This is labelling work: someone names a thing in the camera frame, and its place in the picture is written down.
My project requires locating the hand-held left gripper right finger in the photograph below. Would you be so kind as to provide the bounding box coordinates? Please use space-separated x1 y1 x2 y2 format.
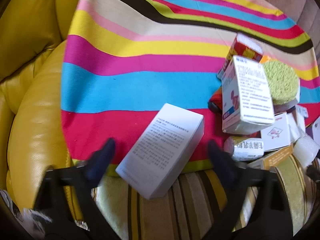
207 139 293 240

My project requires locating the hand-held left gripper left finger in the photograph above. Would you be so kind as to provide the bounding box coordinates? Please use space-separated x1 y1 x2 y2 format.
34 137 118 240

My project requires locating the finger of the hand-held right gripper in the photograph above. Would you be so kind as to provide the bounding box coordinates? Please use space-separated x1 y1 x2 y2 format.
307 159 320 183

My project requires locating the white cube box red logo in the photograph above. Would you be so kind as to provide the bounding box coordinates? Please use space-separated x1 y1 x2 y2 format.
260 112 292 152

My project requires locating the large white box black text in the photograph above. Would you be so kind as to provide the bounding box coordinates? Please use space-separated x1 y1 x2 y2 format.
115 103 205 200

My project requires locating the rainbow striped strap roll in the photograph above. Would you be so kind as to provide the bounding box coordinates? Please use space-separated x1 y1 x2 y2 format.
208 86 223 115

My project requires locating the white medicine box pink figure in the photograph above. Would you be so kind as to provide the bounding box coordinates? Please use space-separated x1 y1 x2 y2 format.
221 55 276 135

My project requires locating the green round sponge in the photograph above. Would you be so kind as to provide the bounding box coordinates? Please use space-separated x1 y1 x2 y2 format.
262 60 301 106

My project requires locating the red and white box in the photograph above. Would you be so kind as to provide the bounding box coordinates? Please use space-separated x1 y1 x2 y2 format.
217 33 264 80

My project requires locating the brown cardboard box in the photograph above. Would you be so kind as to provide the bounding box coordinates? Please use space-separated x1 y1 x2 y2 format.
247 144 294 171

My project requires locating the beige striped cushion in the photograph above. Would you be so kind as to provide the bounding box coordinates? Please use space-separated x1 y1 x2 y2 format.
91 169 313 240

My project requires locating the yellow leather sofa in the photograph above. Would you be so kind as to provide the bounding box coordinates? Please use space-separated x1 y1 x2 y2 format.
0 0 88 228

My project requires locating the colourful striped blanket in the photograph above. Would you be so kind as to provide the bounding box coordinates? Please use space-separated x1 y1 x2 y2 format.
61 0 320 178

